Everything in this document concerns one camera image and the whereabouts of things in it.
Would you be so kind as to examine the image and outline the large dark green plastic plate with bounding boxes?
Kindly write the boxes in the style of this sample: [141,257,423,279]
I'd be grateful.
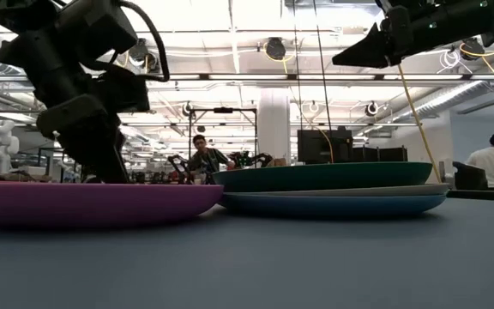
[211,161,434,193]

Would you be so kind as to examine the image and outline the black office chair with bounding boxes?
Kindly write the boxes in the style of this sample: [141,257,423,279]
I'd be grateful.
[451,161,488,191]

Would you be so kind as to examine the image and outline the black low boxes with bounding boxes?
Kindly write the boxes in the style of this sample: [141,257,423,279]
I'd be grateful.
[352,146,409,163]

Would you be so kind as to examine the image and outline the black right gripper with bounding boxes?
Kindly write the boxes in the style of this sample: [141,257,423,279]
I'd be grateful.
[331,0,459,70]

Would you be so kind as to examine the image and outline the purple plastic plate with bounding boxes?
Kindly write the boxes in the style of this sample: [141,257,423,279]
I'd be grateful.
[0,179,225,227]

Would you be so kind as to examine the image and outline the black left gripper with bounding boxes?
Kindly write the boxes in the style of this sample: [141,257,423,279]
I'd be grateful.
[36,94,130,185]

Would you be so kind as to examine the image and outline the thin black hanging cable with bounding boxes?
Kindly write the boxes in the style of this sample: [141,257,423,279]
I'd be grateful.
[292,0,303,130]

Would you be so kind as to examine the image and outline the white round pillar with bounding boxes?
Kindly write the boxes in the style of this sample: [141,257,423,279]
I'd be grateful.
[257,88,292,167]

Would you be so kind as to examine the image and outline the large grey plastic plate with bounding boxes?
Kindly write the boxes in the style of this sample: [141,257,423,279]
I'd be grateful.
[223,183,450,198]

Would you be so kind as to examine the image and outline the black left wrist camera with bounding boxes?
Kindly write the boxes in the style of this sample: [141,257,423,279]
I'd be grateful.
[96,64,152,113]

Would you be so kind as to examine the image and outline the black monitor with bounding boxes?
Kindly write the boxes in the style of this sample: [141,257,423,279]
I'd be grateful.
[297,128,354,165]

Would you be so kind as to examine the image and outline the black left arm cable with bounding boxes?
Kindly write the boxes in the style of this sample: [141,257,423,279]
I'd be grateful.
[117,0,171,83]

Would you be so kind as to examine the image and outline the large blue plastic plate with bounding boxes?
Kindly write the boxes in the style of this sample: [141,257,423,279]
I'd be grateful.
[220,191,448,217]

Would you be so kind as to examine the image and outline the black metal stand frame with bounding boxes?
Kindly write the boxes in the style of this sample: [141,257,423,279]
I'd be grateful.
[188,106,259,164]

